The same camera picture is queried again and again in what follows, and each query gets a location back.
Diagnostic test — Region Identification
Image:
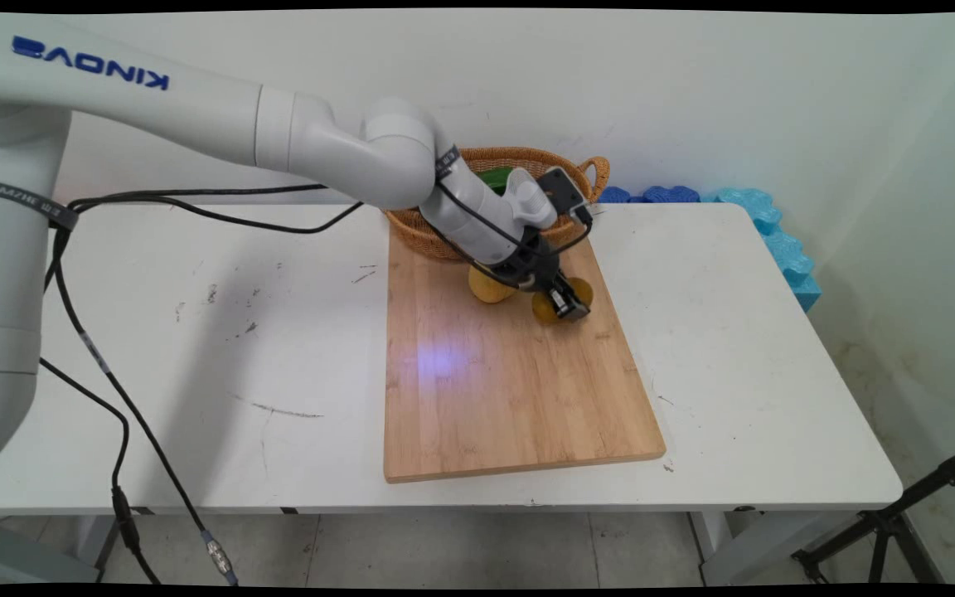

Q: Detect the grey velcro cable strap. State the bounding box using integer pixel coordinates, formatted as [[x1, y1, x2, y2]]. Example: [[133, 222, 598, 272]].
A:
[[0, 178, 80, 232]]

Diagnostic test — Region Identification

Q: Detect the wooden cutting board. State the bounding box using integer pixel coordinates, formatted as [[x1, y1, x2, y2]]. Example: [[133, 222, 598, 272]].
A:
[[384, 224, 667, 484]]

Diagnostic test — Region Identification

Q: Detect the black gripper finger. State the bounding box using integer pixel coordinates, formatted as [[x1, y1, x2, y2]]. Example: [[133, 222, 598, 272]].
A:
[[548, 275, 591, 323]]

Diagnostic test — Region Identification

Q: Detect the black cable with silver connector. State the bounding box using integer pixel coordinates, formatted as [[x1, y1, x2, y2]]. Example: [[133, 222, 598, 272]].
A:
[[45, 184, 595, 586]]

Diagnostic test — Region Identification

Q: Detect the black tripod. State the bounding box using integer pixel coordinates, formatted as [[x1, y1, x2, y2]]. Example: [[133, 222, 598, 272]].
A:
[[792, 443, 955, 585]]

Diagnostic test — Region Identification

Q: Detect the light blue foam piece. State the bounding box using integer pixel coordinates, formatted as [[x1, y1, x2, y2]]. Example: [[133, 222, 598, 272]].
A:
[[700, 188, 823, 313]]

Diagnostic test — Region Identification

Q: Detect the woven wicker basket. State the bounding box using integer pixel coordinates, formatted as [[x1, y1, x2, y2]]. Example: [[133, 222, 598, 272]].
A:
[[384, 146, 612, 263]]

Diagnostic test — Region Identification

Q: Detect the green bell pepper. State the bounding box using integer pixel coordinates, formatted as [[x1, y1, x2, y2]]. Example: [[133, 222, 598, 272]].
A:
[[477, 166, 516, 197]]

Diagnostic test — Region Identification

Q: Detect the yellow peach with leaf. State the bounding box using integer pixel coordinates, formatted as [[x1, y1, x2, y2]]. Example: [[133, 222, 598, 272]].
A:
[[468, 263, 521, 304]]

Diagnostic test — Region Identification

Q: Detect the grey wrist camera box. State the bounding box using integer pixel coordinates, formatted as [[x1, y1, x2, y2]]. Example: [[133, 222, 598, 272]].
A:
[[536, 167, 594, 226]]

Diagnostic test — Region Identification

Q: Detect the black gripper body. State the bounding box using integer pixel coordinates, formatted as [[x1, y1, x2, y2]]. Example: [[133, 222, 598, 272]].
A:
[[490, 228, 565, 292]]

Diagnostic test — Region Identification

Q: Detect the white table leg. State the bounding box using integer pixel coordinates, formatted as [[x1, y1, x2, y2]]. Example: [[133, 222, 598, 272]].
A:
[[75, 513, 127, 583], [689, 509, 860, 587]]

